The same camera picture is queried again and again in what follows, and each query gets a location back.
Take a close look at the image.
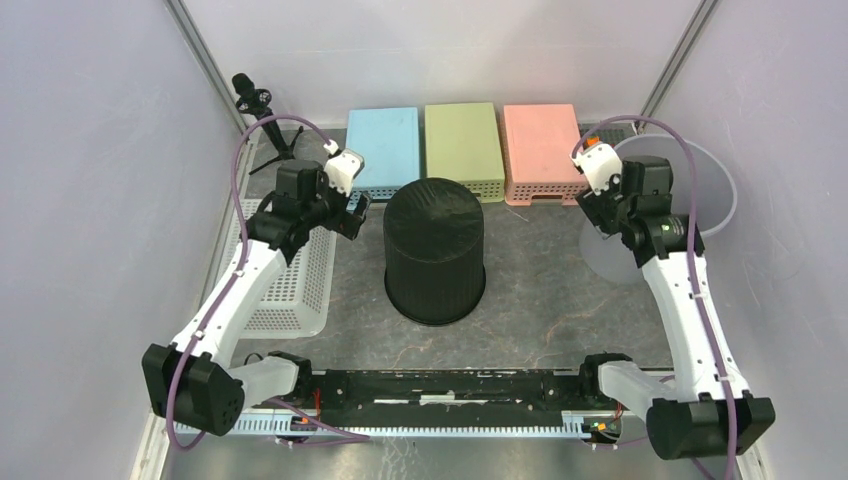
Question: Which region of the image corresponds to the grey bin with black liner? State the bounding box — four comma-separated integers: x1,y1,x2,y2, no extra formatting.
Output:
579,134,738,285

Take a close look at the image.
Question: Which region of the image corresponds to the blue plastic basket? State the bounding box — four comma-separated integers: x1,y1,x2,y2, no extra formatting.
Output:
345,107,422,206

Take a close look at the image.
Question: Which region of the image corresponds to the pink plastic basket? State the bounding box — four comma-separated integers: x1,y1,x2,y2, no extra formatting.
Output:
501,104,588,207

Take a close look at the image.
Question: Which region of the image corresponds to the large white perforated basket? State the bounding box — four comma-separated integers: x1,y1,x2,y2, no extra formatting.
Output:
241,227,337,340

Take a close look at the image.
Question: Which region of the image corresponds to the green plastic basket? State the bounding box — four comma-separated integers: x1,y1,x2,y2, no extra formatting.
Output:
424,102,506,203

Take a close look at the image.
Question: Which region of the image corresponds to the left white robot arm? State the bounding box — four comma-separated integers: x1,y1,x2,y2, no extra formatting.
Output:
141,150,371,436

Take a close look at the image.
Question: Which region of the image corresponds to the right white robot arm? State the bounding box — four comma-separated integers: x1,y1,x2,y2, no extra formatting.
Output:
573,145,776,460

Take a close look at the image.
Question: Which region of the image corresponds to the dark tray with orange blocks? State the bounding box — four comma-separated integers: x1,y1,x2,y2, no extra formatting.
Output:
591,123,634,147

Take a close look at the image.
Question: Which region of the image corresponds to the black microphone on tripod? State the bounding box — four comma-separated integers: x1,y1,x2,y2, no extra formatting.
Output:
231,72,306,176

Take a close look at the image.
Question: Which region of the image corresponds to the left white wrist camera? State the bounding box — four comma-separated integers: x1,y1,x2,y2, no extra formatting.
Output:
324,140,365,197

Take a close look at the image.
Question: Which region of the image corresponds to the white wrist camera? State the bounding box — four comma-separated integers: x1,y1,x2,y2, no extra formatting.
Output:
324,140,365,197
572,136,622,195

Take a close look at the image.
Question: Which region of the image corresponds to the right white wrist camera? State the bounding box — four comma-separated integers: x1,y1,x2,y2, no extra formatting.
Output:
572,136,622,195

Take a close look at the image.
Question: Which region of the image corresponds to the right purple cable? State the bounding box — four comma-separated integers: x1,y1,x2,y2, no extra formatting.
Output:
570,115,740,480

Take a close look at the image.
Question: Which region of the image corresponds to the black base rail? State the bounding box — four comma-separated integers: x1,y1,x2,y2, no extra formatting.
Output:
308,369,604,427

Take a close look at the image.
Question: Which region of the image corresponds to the white cable duct strip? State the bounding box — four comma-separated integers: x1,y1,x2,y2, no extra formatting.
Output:
173,410,621,440

